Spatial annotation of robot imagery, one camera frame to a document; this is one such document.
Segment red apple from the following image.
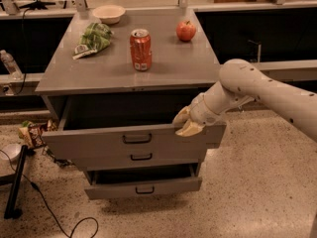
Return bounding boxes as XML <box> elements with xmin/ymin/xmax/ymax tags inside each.
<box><xmin>176</xmin><ymin>21</ymin><xmax>196</xmax><ymax>42</ymax></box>

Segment grey drawer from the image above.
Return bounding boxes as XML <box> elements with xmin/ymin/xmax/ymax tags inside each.
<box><xmin>72</xmin><ymin>151</ymin><xmax>206</xmax><ymax>171</ymax></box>
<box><xmin>85</xmin><ymin>163</ymin><xmax>202</xmax><ymax>199</ymax></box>
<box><xmin>44</xmin><ymin>92</ymin><xmax>226</xmax><ymax>160</ymax></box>

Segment grey bottom drawer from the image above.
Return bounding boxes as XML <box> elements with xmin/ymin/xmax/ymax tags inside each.
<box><xmin>85</xmin><ymin>163</ymin><xmax>202</xmax><ymax>199</ymax></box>

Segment black stand leg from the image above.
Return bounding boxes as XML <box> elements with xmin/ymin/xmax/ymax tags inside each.
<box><xmin>0</xmin><ymin>145</ymin><xmax>28</xmax><ymax>219</ymax></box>

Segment black floor cable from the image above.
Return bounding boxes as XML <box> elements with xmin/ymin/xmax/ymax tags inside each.
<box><xmin>0</xmin><ymin>149</ymin><xmax>100</xmax><ymax>238</ymax></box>

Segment grey top drawer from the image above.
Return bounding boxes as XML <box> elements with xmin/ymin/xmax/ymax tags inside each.
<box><xmin>44</xmin><ymin>92</ymin><xmax>226</xmax><ymax>160</ymax></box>

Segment grey middle drawer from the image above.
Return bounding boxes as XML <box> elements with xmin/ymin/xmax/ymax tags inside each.
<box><xmin>72</xmin><ymin>151</ymin><xmax>206</xmax><ymax>171</ymax></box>

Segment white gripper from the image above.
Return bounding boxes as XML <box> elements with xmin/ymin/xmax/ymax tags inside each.
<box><xmin>172</xmin><ymin>93</ymin><xmax>226</xmax><ymax>137</ymax></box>

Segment grey drawer cabinet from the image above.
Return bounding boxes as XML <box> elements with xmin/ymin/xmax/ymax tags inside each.
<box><xmin>35</xmin><ymin>6</ymin><xmax>222</xmax><ymax>183</ymax></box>

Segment white paper bowl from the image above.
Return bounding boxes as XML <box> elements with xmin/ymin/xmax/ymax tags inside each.
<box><xmin>92</xmin><ymin>5</ymin><xmax>126</xmax><ymax>25</ymax></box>

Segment white round floor object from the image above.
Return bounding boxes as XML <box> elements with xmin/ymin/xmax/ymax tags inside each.
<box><xmin>0</xmin><ymin>144</ymin><xmax>22</xmax><ymax>164</ymax></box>

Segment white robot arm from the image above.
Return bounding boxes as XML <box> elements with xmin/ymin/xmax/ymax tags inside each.
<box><xmin>173</xmin><ymin>59</ymin><xmax>317</xmax><ymax>238</ymax></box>

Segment brown snack bag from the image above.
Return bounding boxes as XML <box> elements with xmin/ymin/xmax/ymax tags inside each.
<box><xmin>18</xmin><ymin>119</ymin><xmax>57</xmax><ymax>149</ymax></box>

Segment green chip bag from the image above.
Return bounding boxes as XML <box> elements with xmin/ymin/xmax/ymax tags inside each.
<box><xmin>72</xmin><ymin>23</ymin><xmax>112</xmax><ymax>60</ymax></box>

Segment clear plastic bottle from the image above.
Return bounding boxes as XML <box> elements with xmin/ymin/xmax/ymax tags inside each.
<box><xmin>0</xmin><ymin>50</ymin><xmax>23</xmax><ymax>80</ymax></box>

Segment dark crumpled wrapper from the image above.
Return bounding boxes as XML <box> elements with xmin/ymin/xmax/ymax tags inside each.
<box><xmin>43</xmin><ymin>146</ymin><xmax>73</xmax><ymax>168</ymax></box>

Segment orange soda can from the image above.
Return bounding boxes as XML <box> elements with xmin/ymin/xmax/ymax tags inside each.
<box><xmin>130</xmin><ymin>29</ymin><xmax>152</xmax><ymax>71</ymax></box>

